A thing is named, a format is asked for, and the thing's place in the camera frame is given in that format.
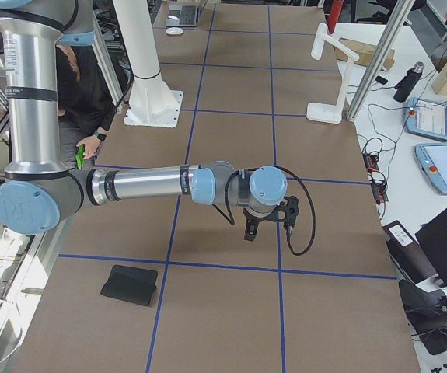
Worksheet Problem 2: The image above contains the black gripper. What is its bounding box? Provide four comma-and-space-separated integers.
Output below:
243, 208, 281, 241

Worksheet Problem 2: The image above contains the black mouse pad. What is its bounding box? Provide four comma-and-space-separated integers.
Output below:
100, 264, 158, 306

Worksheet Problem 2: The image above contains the grey laptop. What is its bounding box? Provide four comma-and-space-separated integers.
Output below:
166, 3, 204, 27

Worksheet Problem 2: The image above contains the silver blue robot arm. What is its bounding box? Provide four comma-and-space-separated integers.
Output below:
0, 1, 292, 240

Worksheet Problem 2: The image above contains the white desk lamp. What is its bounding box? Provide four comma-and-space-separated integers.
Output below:
305, 23, 359, 124

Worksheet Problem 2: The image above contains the white computer mouse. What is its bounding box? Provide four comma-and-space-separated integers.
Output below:
166, 27, 184, 36

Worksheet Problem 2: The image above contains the black orange usb hub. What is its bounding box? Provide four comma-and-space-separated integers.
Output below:
362, 152, 388, 204

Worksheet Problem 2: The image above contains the black power adapter box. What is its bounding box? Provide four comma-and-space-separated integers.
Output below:
382, 221, 437, 283

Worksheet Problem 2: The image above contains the green handheld tool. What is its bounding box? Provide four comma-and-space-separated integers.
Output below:
75, 144, 85, 169

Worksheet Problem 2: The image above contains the black monitor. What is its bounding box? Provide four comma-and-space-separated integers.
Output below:
399, 208, 447, 355

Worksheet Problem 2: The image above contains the upper blue teach pendant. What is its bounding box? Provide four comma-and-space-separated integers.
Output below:
403, 97, 447, 141

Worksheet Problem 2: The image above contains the blue teach pendant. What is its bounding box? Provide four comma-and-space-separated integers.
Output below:
403, 97, 447, 141
414, 143, 447, 194

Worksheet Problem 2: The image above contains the seated person in black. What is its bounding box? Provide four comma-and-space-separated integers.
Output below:
56, 45, 117, 169

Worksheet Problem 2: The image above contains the lower blue teach pendant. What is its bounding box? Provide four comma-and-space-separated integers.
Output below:
414, 143, 447, 194

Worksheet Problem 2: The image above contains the black water bottle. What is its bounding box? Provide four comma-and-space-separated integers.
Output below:
393, 61, 424, 103

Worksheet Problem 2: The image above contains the cardboard box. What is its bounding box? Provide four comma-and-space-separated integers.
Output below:
339, 38, 395, 71

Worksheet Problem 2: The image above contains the red cylinder object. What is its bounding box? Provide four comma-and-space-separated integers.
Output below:
327, 0, 344, 34

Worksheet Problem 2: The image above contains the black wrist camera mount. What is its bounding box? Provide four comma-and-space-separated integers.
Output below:
278, 196, 299, 237

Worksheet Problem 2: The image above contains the white pedestal column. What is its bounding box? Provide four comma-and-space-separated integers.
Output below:
113, 0, 183, 128

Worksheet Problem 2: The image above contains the aluminium frame post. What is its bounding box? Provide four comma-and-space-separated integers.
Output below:
346, 0, 415, 122

